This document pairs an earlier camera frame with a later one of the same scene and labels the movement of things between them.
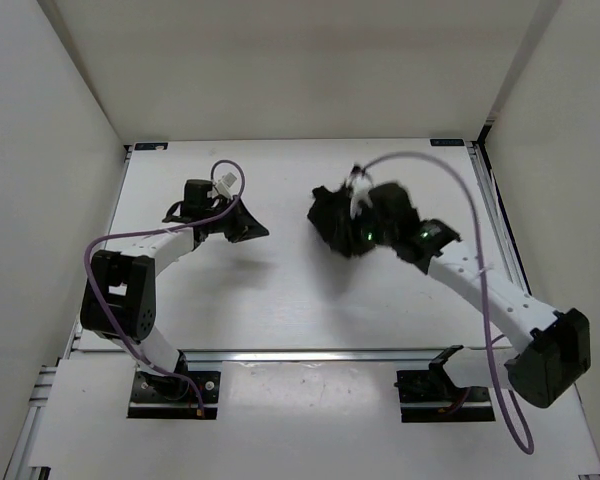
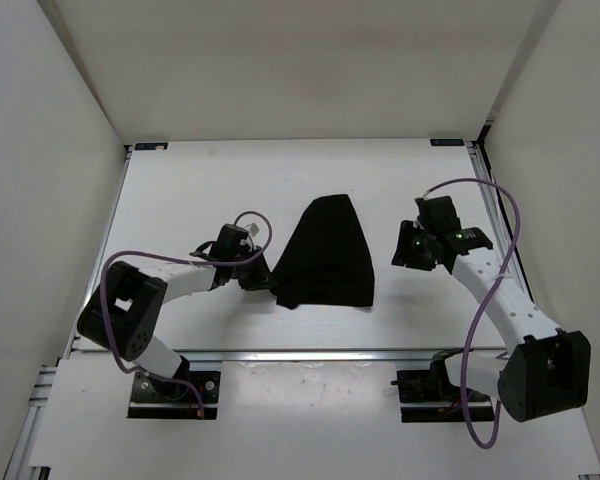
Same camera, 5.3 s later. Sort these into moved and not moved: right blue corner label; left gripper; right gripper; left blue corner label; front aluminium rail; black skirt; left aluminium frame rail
Moved: black skirt; left gripper; right gripper
Not moved: left blue corner label; left aluminium frame rail; front aluminium rail; right blue corner label
